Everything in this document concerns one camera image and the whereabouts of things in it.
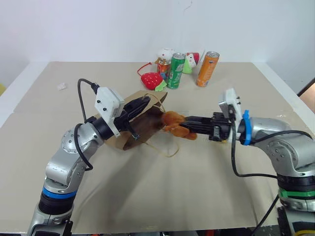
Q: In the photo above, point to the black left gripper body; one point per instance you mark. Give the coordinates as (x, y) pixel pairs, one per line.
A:
(121, 120)

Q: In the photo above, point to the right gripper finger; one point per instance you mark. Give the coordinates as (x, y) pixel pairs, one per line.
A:
(200, 129)
(200, 120)

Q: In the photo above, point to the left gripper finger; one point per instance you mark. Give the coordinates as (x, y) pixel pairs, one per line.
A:
(137, 111)
(137, 102)

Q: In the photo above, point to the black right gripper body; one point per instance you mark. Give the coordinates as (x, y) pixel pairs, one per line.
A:
(219, 125)

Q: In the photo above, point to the brown paper bag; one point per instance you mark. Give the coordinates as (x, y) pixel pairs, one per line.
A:
(147, 123)

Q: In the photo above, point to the brown plush bear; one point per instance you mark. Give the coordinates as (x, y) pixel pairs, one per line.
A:
(173, 119)

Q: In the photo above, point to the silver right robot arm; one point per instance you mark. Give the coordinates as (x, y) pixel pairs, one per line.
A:
(283, 147)

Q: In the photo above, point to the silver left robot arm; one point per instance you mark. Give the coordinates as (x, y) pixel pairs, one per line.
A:
(61, 167)

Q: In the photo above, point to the red strawberry plush toy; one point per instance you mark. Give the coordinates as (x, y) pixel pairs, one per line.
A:
(150, 79)

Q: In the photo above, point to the red white santa plush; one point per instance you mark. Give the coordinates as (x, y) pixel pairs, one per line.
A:
(194, 59)

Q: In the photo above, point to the blue right wrist clip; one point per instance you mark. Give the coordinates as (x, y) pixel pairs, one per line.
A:
(246, 127)

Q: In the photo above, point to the green drink can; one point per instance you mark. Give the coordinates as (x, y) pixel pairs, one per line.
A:
(176, 71)

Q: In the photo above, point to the orange drink can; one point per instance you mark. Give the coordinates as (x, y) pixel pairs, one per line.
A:
(206, 70)

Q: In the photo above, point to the light green cone toy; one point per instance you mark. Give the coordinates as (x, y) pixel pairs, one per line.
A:
(187, 67)

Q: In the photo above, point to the small white paper scrap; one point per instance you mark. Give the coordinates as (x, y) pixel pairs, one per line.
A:
(61, 86)

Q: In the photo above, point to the beige table cover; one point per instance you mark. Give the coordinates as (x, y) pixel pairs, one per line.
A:
(157, 191)

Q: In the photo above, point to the brown wooden board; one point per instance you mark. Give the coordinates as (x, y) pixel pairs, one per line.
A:
(308, 94)

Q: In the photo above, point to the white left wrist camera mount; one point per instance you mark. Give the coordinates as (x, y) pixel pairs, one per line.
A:
(107, 103)

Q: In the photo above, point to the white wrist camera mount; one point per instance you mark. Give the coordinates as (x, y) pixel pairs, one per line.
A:
(107, 103)
(231, 97)

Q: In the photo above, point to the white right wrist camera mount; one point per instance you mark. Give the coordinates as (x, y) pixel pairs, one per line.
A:
(231, 97)

